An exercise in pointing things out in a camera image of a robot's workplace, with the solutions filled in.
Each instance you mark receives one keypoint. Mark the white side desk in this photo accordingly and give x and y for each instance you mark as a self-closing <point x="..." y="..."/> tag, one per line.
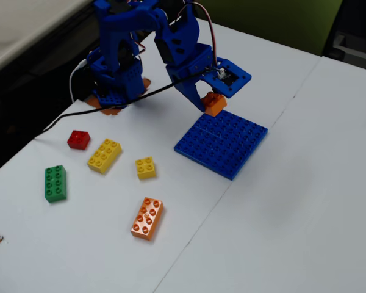
<point x="24" y="30"/>

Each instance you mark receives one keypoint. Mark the orange 2x2 toy brick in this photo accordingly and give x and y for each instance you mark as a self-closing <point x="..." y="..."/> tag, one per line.
<point x="215" y="105"/>

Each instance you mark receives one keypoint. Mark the blue 3D-printed robot arm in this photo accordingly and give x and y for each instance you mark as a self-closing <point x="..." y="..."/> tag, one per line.
<point x="116" y="27"/>

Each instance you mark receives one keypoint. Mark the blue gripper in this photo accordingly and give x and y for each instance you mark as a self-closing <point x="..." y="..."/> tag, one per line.
<point x="183" y="75"/>

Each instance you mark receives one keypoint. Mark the red 2x2 toy brick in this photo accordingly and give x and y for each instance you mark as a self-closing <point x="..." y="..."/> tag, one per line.
<point x="78" y="140"/>

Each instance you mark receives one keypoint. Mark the green 2x4 toy brick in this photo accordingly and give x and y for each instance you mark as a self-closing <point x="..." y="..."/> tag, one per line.
<point x="55" y="184"/>

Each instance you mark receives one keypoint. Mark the white foam board sheet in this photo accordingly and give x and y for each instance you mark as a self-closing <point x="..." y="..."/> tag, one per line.
<point x="79" y="259"/>
<point x="292" y="198"/>

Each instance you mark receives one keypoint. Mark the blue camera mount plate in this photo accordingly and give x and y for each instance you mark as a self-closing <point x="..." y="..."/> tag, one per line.
<point x="231" y="77"/>

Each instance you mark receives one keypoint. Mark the blue 8x8 studded baseplate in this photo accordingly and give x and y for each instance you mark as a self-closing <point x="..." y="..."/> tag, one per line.
<point x="219" y="146"/>

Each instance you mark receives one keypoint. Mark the olive green partition panel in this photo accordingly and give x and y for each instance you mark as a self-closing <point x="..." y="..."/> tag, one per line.
<point x="262" y="21"/>

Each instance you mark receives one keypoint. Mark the yellow 2x2 toy brick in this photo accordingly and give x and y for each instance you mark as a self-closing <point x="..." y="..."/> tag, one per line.
<point x="145" y="168"/>

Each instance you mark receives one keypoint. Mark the yellow 2x4 toy brick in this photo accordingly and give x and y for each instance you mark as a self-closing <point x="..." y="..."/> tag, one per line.
<point x="104" y="156"/>

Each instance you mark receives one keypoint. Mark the orange 2x4 toy brick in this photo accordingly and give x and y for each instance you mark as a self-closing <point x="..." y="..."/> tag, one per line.
<point x="147" y="218"/>

